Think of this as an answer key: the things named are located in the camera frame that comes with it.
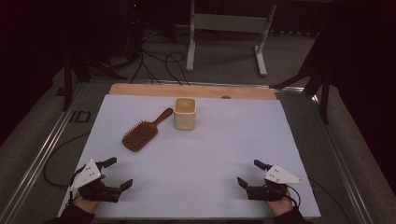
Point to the black tripod stand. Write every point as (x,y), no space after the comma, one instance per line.
(67,81)
(324,99)

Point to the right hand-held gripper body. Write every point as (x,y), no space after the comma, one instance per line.
(264,193)

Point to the person's left hand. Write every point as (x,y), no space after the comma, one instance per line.
(85,205)

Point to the brown wooden hairbrush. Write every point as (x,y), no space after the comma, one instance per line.
(140,135)

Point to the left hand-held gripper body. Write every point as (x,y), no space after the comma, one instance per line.
(99,193)

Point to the white metal stand frame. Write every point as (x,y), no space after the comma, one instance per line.
(229,23)

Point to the cream square cup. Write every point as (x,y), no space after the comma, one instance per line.
(185,119)

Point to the white table mat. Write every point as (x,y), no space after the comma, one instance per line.
(193,168)

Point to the aluminium floor rail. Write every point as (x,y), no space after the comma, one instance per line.
(218,83)
(37,161)
(342,168)

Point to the person's right hand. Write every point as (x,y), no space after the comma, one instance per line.
(281,207)

